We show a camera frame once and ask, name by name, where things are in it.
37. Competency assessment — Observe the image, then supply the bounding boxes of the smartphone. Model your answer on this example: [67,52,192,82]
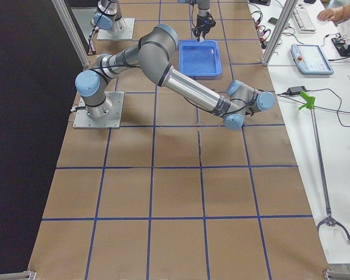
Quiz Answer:
[268,17,278,25]

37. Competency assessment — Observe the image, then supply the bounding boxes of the black power brick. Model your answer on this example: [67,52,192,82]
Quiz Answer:
[285,86,307,96]

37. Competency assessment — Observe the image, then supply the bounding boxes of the teach pendant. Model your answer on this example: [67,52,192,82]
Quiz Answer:
[290,44,334,76]

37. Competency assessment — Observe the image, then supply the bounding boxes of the white keyboard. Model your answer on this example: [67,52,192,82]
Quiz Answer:
[292,1,317,34]

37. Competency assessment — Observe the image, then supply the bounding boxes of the blue plastic tray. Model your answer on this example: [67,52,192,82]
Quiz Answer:
[178,40,222,78]

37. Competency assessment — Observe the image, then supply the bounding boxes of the person's hand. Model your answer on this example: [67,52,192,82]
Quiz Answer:
[317,7,343,22]

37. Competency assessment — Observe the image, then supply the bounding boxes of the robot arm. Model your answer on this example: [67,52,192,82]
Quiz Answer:
[177,0,216,41]
[75,24,276,130]

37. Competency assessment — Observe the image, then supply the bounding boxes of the brown paper table cover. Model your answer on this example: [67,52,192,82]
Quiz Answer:
[26,0,330,280]

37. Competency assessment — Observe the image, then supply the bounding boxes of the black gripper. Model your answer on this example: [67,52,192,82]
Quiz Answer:
[192,13,216,37]

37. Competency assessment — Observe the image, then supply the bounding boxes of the aluminium frame post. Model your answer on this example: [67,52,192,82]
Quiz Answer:
[261,0,297,66]

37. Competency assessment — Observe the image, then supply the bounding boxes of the green handled reacher grabber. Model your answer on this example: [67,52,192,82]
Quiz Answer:
[297,90,350,248]

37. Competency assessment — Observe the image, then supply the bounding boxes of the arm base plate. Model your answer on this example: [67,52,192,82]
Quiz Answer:
[97,18,135,41]
[73,91,125,129]

